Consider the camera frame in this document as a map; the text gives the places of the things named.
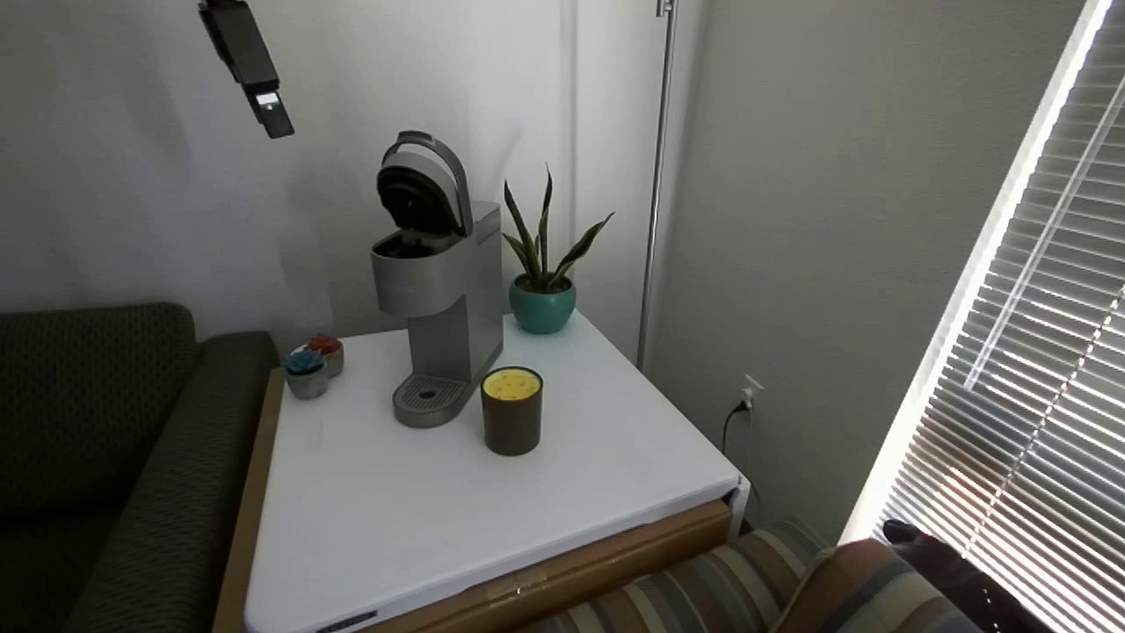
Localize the grey coffee machine lid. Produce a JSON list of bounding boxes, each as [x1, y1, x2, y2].
[[373, 127, 477, 237]]

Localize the grey coffee machine body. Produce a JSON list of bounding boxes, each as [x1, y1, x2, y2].
[[368, 201, 509, 433]]

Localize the red succulent in pot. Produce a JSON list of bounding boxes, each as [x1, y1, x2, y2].
[[307, 335, 347, 379]]

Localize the blue succulent in pot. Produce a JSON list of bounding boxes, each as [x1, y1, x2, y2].
[[281, 346, 332, 404]]

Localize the snake plant in teal pot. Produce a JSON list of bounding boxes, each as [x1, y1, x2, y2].
[[500, 168, 618, 336]]

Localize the thin grey lamp pole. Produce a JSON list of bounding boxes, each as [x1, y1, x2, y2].
[[631, 0, 683, 344]]

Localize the dark grey sofa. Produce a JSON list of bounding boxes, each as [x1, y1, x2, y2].
[[0, 298, 286, 633]]

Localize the dark jar yellow candle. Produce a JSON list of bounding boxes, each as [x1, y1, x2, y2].
[[477, 361, 547, 459]]

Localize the white plastic table board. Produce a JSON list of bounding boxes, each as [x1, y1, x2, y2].
[[238, 308, 757, 633]]

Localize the striped sofa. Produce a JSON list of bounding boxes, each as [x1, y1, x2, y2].
[[509, 521, 1059, 633]]

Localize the striped sofa back cushion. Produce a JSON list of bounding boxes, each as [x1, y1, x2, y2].
[[770, 535, 991, 633]]

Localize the white window blinds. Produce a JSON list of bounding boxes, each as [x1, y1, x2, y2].
[[845, 0, 1125, 633]]

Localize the black plug with cable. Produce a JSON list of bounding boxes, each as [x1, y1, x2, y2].
[[715, 392, 757, 462]]

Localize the white wall outlet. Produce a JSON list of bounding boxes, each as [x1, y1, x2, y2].
[[733, 372, 770, 423]]

